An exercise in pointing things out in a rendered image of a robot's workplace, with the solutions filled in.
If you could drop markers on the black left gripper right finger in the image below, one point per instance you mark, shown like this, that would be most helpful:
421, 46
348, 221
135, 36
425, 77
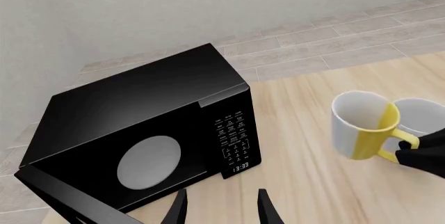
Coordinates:
267, 212

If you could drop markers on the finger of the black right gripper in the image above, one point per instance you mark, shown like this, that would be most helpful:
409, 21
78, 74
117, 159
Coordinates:
424, 164
431, 141

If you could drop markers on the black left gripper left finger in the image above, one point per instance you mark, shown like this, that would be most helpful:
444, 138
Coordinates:
178, 212

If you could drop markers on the round grey turntable plate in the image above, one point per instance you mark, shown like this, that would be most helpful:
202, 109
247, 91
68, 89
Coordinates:
149, 162

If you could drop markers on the black microwave door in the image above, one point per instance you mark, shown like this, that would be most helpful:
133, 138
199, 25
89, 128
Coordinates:
66, 198

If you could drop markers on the black microwave oven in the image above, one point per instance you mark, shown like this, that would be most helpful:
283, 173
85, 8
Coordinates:
139, 98

